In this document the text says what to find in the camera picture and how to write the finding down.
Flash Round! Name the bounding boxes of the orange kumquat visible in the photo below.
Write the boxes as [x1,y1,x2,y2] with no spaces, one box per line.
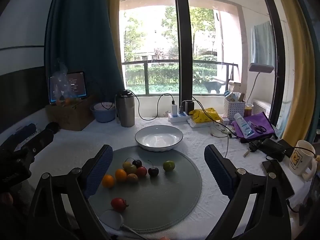
[101,174,116,189]
[114,168,127,183]

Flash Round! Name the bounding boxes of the red cherry tomato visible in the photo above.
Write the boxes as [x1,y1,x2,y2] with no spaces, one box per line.
[111,198,129,213]
[136,166,148,178]

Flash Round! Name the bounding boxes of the green-yellow small fruit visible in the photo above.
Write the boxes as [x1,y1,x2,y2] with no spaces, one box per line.
[127,173,139,183]

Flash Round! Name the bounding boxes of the yellow small fruit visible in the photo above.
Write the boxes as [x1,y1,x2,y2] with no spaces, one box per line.
[123,161,132,170]

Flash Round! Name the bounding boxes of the green lime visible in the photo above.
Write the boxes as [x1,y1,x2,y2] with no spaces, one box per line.
[163,160,175,172]

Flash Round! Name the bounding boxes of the yellow-green small fruit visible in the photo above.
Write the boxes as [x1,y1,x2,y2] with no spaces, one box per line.
[126,165,137,174]

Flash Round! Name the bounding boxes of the white round lid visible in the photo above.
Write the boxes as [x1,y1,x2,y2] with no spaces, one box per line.
[99,210,124,231]

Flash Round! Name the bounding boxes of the white cartoon mug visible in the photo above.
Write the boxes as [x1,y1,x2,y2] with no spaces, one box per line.
[289,140,317,181]

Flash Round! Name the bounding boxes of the cardboard box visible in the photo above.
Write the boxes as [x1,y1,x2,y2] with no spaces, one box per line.
[45,96,96,131]

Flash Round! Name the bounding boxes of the clear plastic fruit bag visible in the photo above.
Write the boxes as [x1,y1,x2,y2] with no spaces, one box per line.
[52,59,75,107]

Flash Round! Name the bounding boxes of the white lotion tube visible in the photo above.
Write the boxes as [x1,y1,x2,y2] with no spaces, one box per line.
[234,113,254,139]

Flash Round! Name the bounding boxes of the black scissors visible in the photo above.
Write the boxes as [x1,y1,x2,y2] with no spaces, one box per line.
[248,121,267,134]

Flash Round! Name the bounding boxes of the purple cloth pouch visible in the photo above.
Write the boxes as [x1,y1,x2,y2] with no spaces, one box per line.
[232,112,276,141]

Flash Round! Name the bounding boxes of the round grey-green placemat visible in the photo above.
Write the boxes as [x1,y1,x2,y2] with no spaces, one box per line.
[88,146,202,233]

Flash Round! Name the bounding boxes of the yellow curtain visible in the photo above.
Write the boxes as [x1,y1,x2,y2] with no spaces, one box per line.
[281,0,316,146]

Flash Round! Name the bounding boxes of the blue plastic bowl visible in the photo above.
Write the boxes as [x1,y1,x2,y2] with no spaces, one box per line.
[90,102,116,123]

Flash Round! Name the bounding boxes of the white lattice basket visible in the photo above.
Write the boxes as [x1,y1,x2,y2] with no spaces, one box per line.
[223,99,246,121]

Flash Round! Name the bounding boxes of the yellow plastic bag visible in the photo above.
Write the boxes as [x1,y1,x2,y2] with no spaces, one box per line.
[188,107,220,124]

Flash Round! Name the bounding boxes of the white power strip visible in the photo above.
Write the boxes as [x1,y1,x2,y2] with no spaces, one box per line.
[168,112,191,124]

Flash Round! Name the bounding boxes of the white bowl dark rim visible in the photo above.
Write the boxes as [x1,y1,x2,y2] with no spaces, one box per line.
[135,125,183,152]

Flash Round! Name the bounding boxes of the stainless steel tumbler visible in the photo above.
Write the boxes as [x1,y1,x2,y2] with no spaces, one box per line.
[115,90,135,127]

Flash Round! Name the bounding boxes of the black power adapter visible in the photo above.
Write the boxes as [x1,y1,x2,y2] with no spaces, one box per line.
[184,100,194,115]

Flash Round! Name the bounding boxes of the teal curtain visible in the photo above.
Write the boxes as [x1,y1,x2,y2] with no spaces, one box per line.
[44,0,124,102]

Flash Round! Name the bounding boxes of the white usb charger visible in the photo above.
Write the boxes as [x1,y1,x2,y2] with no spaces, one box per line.
[171,100,178,116]

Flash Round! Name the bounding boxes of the white desk lamp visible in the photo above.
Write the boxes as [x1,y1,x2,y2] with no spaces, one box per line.
[245,63,274,103]

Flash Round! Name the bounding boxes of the hanging light blue towel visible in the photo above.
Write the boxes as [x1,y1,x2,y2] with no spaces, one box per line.
[251,21,276,67]

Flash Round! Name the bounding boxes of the black camera device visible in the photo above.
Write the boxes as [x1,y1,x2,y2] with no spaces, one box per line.
[249,138,293,162]

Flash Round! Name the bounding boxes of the grey cable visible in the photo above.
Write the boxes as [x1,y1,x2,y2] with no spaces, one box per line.
[179,99,237,158]

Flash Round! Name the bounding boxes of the black charging cable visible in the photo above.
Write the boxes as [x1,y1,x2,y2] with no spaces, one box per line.
[130,90,176,121]

